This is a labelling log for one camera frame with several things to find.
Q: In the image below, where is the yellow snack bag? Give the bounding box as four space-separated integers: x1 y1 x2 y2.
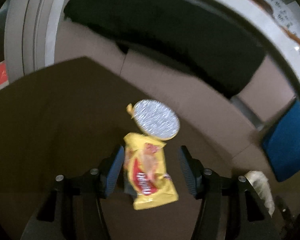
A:
123 133 179 210

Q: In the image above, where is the round foil lid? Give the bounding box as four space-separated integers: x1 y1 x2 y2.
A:
126 99 180 141

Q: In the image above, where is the white trash bin with bag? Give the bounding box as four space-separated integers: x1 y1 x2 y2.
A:
245 171 275 217

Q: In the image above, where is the white kitchen countertop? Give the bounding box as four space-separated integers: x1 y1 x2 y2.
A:
43 0 300 111

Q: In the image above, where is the blue towel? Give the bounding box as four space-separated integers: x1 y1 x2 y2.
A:
261 100 300 182

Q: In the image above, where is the black cloth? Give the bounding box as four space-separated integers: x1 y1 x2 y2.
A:
64 0 266 99

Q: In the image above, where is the wok with wooden handle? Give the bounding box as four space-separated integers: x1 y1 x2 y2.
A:
251 0 300 50

